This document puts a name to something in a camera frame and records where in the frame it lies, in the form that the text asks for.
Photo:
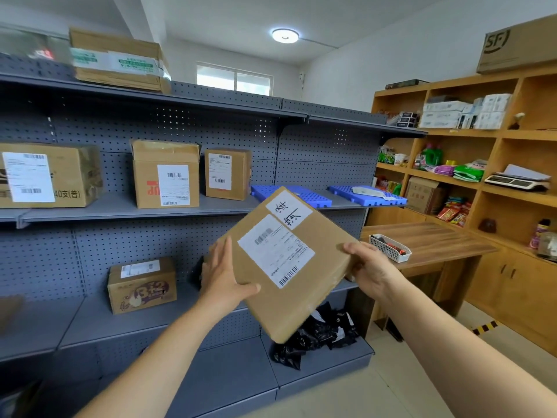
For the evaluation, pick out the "person's right hand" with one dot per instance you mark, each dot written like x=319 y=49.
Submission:
x=378 y=274

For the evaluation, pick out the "person's left hand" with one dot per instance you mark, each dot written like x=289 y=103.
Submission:
x=219 y=287

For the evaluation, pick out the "brown parcel box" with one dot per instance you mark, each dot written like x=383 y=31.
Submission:
x=296 y=309

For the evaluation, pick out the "wooden shelf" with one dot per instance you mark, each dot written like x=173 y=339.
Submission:
x=513 y=282

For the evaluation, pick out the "person's left forearm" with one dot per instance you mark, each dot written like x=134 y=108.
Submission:
x=143 y=370

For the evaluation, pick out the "person's right forearm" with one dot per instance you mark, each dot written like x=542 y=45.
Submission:
x=478 y=356

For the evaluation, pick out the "printed 3+2 carton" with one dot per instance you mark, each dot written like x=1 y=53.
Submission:
x=143 y=287

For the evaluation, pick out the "open cardboard carton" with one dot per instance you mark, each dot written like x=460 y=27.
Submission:
x=424 y=195

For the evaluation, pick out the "tall labelled cardboard parcel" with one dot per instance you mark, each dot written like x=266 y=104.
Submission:
x=241 y=174

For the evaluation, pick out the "red print cardboard parcel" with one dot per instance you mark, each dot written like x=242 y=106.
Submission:
x=145 y=169

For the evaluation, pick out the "wide labelled cardboard parcel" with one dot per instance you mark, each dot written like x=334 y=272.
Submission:
x=74 y=169

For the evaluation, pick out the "dark flat box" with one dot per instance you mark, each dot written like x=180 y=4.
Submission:
x=407 y=84

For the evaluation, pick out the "large printed cardboard carton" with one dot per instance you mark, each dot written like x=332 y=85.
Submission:
x=522 y=45

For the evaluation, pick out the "white plastic basket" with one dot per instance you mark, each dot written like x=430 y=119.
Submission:
x=389 y=255

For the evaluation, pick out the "orange black utility knife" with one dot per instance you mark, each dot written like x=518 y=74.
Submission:
x=394 y=247

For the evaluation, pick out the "light wooden desk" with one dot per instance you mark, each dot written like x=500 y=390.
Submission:
x=435 y=243

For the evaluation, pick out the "white paper sheet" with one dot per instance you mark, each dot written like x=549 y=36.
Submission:
x=370 y=192

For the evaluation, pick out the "blue plastic pallet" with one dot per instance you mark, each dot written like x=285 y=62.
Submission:
x=261 y=193
x=344 y=195

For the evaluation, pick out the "green snack packets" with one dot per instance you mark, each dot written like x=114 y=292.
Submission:
x=389 y=187

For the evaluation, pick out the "pile of black plastic bags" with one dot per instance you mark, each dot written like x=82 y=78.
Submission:
x=313 y=335

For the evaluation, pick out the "pile of red snack packets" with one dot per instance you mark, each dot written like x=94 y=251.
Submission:
x=452 y=212

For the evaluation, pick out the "grey metal pegboard rack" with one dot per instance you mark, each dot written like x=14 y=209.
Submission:
x=130 y=239

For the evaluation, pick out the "purple packet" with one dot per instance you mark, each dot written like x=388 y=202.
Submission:
x=444 y=169

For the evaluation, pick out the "green detergent bottle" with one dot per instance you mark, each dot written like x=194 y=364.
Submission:
x=431 y=157

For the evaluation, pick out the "green packet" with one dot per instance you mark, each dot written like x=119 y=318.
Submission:
x=467 y=174

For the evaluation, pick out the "white pink packet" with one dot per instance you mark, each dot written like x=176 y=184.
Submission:
x=479 y=163

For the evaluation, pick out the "small black boxes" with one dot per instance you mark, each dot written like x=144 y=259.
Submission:
x=407 y=120

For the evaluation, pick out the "grey electronic scale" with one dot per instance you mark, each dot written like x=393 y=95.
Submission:
x=513 y=182

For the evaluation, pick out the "pink spray bottle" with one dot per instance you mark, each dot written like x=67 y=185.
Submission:
x=538 y=235

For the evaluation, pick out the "crumpled taped small carton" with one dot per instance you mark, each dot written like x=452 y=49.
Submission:
x=548 y=247

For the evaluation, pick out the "stack of white boxes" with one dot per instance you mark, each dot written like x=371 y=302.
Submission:
x=444 y=113

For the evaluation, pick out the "folded white paper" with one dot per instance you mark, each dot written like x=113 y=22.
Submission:
x=524 y=171

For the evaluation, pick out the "small figurine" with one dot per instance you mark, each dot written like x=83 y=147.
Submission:
x=517 y=121

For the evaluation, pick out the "large green label carton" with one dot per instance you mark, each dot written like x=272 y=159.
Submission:
x=113 y=60

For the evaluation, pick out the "round ceiling light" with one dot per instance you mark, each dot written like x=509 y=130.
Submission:
x=285 y=36

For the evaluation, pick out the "wall window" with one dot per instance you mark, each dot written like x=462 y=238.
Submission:
x=235 y=80

